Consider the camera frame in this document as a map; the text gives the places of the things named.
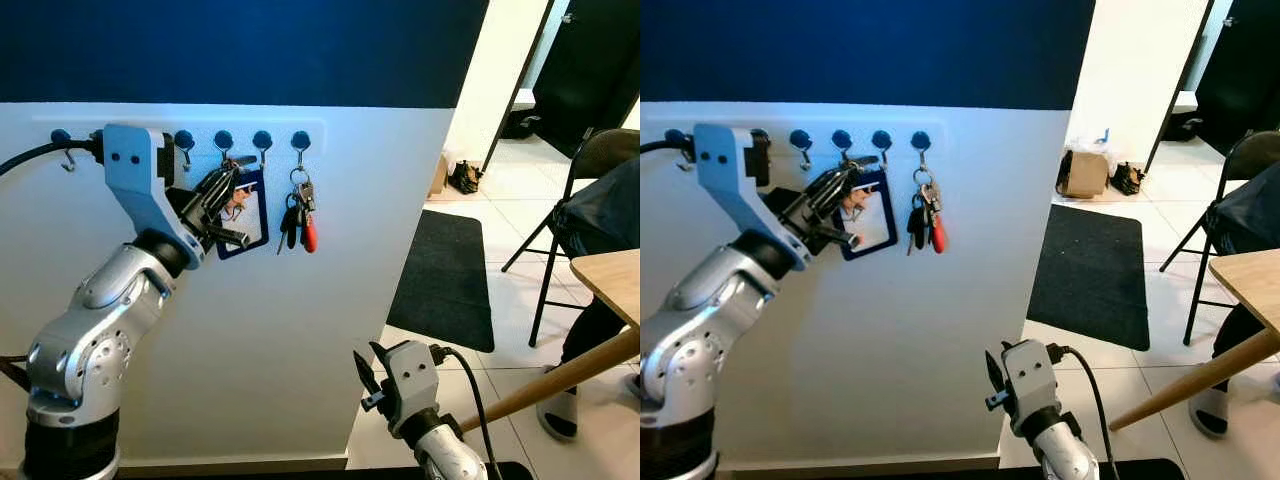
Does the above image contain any dark door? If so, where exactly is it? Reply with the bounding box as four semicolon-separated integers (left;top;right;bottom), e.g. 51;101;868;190
1194;0;1280;158
530;0;641;158

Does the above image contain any blue card holder keychain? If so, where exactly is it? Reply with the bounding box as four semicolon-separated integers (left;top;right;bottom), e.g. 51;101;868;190
840;168;899;262
217;168;270;261

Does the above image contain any light wooden table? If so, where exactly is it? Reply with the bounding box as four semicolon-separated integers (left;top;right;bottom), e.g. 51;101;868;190
1109;248;1280;433
459;249;641;434

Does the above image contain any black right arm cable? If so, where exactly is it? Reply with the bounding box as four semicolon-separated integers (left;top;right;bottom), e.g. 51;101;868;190
1045;343;1121;480
430;344;501;480

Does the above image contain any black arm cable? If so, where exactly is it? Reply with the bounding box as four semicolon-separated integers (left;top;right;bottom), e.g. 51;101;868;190
1045;343;1121;480
640;132;699;161
430;344;501;480
0;130;106;178

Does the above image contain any black floor mat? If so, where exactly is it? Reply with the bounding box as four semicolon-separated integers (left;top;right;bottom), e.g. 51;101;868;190
387;209;496;354
1026;204;1152;352

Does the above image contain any key bunch with red fob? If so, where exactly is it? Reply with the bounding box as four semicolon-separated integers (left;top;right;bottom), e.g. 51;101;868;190
277;168;320;255
904;168;949;256

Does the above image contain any seated person in dark clothes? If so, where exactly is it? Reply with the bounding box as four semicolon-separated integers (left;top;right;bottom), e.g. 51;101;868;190
1189;165;1280;440
537;158;641;442

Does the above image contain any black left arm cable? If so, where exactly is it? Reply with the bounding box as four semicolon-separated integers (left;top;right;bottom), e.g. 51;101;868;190
0;130;106;178
640;132;699;161

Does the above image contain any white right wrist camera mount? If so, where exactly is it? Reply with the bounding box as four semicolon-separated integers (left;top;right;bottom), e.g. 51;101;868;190
1002;340;1063;431
384;340;442;426

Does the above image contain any black folding chair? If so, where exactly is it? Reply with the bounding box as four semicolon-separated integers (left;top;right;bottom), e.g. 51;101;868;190
1160;130;1280;347
500;127;641;348

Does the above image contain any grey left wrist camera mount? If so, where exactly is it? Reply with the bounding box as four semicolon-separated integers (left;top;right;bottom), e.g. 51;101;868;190
692;123;813;272
100;124;207;269

